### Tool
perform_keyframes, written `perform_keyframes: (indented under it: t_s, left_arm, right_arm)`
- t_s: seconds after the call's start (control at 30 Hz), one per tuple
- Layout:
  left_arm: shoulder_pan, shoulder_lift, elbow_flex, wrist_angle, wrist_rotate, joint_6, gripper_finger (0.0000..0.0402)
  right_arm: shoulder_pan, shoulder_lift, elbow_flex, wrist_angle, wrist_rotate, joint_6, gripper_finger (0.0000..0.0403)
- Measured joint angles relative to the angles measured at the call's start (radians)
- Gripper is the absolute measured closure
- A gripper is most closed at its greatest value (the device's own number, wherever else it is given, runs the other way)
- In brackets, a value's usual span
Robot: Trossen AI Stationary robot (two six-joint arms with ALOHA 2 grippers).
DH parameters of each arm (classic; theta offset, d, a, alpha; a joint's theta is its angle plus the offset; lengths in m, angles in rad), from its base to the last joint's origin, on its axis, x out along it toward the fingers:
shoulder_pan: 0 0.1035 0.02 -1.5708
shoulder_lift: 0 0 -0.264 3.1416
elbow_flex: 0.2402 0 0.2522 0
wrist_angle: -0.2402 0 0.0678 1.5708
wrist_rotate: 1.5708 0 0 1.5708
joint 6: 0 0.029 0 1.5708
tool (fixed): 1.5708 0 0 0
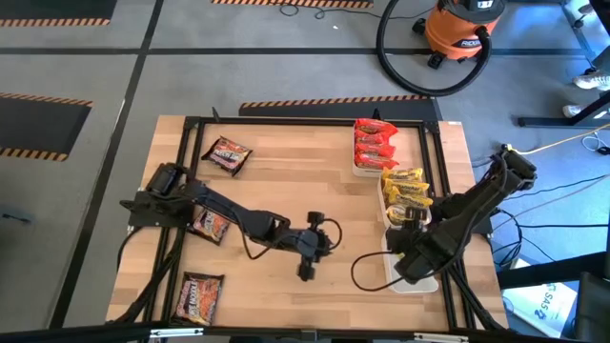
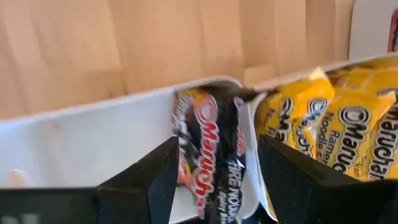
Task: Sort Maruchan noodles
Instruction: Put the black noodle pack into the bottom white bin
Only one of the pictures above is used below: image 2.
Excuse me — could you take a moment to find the yellow Maruchan ramen pack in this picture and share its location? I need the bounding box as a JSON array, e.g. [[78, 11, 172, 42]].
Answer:
[[317, 90, 397, 182], [366, 90, 398, 181], [326, 57, 398, 94], [256, 67, 336, 159]]

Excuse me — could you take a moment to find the black Fire Noodle pack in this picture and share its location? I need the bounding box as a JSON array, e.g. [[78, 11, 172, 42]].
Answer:
[[170, 86, 249, 224]]

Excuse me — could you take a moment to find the white plastic bin with sticker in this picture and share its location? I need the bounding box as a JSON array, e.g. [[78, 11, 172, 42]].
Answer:
[[348, 0, 398, 60]]

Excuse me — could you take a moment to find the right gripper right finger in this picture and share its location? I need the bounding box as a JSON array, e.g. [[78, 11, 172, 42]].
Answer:
[[257, 134, 398, 224]]

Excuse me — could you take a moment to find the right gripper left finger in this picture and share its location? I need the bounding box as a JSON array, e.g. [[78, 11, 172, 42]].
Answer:
[[0, 136, 180, 224]]

